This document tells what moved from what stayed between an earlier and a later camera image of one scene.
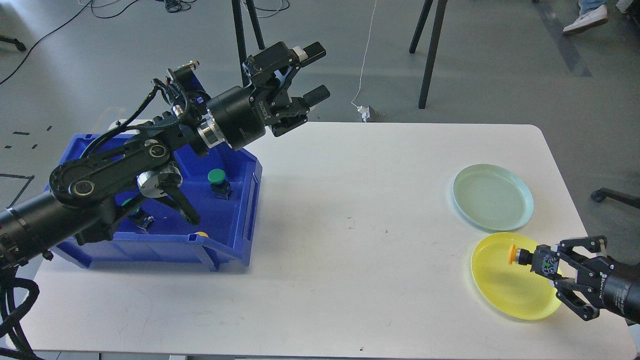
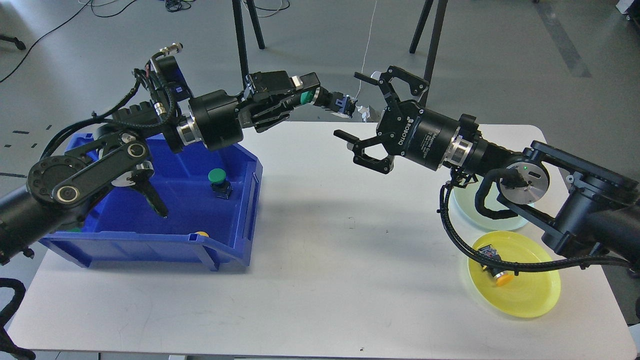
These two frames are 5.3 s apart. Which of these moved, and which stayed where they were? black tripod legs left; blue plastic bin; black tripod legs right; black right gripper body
Moved: black right gripper body
Stayed: black tripod legs right; blue plastic bin; black tripod legs left
